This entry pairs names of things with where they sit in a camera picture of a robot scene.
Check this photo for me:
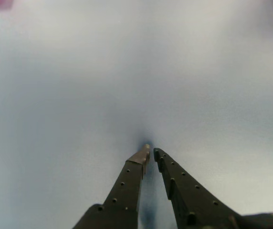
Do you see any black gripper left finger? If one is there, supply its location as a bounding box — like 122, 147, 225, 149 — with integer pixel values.
72, 144, 151, 229

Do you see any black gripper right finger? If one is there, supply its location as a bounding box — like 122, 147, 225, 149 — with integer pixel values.
153, 147, 247, 229

